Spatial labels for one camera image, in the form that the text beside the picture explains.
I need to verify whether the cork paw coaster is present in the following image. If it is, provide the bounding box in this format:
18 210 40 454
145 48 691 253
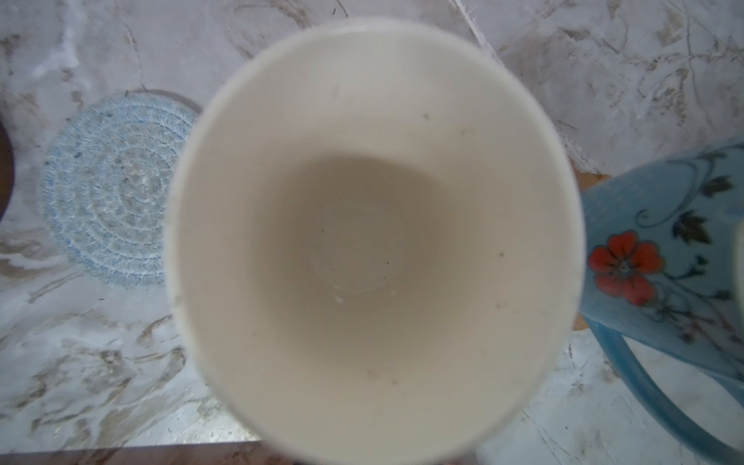
573 170 610 331

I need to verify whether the light blue woven coaster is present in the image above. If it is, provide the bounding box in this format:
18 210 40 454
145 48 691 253
40 92 198 288

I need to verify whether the pink tray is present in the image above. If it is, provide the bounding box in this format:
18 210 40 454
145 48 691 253
1 442 294 465

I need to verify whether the green mug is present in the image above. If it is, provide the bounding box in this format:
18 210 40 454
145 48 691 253
164 17 585 464

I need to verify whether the blue mug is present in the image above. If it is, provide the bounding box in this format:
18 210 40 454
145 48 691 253
579 138 743 464

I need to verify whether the dark brown wooden coaster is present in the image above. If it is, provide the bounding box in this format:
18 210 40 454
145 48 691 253
0 124 16 219

